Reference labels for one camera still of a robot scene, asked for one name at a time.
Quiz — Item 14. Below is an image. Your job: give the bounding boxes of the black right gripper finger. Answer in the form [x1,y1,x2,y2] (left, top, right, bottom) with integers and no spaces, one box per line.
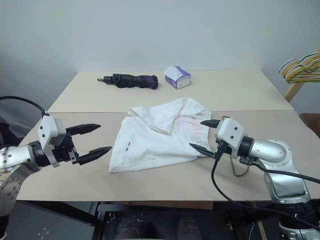
[188,142,217,159]
[200,119,223,130]

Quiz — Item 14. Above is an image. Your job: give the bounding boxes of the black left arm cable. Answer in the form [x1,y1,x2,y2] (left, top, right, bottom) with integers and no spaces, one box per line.
[0,95,50,117]

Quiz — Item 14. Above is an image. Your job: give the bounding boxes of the black folded umbrella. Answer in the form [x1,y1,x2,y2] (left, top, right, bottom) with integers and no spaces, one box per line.
[97,73,159,90]

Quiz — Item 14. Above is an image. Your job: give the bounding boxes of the purple white tissue box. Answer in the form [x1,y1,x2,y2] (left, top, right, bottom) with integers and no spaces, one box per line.
[163,65,192,90]

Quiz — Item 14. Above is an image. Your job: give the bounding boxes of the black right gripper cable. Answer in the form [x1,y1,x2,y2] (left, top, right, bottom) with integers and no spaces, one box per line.
[239,157,320,185]

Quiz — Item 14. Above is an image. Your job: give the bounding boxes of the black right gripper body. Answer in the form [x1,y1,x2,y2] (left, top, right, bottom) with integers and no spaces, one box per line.
[213,139,233,161]

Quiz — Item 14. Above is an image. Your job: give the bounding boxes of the wooden rack base bar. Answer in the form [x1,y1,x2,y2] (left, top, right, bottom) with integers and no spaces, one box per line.
[256,219,266,240]

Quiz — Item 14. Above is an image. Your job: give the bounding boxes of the white cloth garment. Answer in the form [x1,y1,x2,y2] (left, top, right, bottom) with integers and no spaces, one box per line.
[108,97,213,174]

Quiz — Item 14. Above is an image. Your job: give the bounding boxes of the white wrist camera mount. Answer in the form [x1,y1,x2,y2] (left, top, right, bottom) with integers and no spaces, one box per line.
[37,114,68,168]
[215,117,246,159]

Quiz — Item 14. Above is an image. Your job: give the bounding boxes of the black base plate white dots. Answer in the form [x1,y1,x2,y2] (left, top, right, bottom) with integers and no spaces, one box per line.
[13,200,97,240]

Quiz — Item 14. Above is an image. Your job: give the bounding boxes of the dark rounded shape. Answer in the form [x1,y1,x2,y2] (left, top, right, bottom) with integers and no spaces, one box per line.
[119,216,149,240]

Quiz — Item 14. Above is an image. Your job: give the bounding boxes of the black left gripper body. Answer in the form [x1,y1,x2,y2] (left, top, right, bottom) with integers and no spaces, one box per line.
[49,127,81,166]

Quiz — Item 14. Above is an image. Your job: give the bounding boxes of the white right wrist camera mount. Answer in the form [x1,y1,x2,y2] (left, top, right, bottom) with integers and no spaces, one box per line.
[215,117,246,159]

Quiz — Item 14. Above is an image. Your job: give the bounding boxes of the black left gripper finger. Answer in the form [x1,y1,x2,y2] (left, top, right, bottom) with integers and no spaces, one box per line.
[65,122,102,137]
[72,146,113,166]

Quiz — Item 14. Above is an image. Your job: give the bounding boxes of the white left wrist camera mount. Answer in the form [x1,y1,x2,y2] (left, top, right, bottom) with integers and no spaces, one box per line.
[37,114,68,168]

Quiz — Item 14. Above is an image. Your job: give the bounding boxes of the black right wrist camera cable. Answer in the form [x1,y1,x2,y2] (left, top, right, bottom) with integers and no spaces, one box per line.
[210,143,320,219]

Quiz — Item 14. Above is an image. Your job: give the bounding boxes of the wooden clothes rack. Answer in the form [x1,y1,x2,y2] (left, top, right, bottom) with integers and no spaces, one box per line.
[283,43,320,103]

